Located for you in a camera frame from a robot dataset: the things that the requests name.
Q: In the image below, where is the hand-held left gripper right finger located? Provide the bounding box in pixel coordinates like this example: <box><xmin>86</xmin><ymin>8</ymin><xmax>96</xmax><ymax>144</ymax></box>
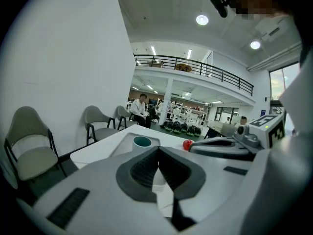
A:
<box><xmin>158</xmin><ymin>146</ymin><xmax>255</xmax><ymax>235</ymax></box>

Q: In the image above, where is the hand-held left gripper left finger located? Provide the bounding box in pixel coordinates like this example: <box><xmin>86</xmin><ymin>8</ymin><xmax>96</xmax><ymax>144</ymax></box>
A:
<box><xmin>33</xmin><ymin>146</ymin><xmax>177</xmax><ymax>235</ymax></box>

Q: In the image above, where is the window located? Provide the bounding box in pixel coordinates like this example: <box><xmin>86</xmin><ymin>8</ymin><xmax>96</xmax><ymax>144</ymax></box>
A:
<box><xmin>268</xmin><ymin>62</ymin><xmax>300</xmax><ymax>115</ymax></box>

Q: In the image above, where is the white ceiling air conditioner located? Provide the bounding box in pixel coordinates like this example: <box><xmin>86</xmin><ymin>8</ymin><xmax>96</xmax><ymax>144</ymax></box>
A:
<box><xmin>255</xmin><ymin>18</ymin><xmax>294</xmax><ymax>43</ymax></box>

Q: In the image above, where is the row of black bags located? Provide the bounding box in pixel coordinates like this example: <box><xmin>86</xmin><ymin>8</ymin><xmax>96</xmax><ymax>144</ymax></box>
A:
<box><xmin>160</xmin><ymin>121</ymin><xmax>202</xmax><ymax>138</ymax></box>

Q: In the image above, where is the white cup with teal inside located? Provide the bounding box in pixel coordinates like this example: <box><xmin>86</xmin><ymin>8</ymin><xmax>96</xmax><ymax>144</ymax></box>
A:
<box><xmin>132</xmin><ymin>136</ymin><xmax>153</xmax><ymax>154</ymax></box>

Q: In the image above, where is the grey chair with black legs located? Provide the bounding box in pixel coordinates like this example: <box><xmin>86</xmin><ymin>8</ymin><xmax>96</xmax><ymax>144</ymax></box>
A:
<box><xmin>116</xmin><ymin>105</ymin><xmax>137</xmax><ymax>131</ymax></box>
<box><xmin>3</xmin><ymin>106</ymin><xmax>68</xmax><ymax>182</ymax></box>
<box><xmin>84</xmin><ymin>105</ymin><xmax>120</xmax><ymax>146</ymax></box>

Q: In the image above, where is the black balcony railing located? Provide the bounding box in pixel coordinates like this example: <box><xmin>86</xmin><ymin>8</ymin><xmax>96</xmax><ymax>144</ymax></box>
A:
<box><xmin>133</xmin><ymin>54</ymin><xmax>254</xmax><ymax>96</ymax></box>

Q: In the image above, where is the white shelving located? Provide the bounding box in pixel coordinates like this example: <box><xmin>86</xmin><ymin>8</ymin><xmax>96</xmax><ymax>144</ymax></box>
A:
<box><xmin>168</xmin><ymin>101</ymin><xmax>209</xmax><ymax>126</ymax></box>

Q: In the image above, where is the black head camera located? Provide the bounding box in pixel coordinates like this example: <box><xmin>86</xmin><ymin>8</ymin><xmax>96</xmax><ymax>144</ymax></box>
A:
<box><xmin>209</xmin><ymin>0</ymin><xmax>232</xmax><ymax>19</ymax></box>

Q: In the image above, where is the grey tray mat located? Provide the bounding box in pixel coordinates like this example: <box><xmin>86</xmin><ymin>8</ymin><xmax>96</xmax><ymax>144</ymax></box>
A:
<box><xmin>109</xmin><ymin>132</ymin><xmax>162</xmax><ymax>158</ymax></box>

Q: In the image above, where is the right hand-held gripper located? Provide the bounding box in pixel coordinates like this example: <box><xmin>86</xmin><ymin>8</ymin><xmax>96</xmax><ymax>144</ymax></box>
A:
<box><xmin>189</xmin><ymin>115</ymin><xmax>286</xmax><ymax>161</ymax></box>

